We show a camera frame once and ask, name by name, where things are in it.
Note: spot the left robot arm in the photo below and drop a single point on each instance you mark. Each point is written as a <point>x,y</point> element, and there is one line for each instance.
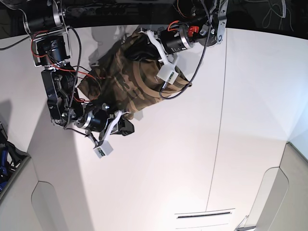
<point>201,21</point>

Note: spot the camouflage T-shirt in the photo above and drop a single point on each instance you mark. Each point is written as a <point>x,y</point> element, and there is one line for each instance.
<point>126,77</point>

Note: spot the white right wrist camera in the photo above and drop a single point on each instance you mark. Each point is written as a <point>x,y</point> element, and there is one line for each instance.
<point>102,146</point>

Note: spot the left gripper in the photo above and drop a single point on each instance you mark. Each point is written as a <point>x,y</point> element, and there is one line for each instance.
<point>180,38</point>

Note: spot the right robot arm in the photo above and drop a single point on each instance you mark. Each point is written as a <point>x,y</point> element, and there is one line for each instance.
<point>47,27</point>

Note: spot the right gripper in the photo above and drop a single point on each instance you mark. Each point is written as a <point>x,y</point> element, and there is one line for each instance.
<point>97,119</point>

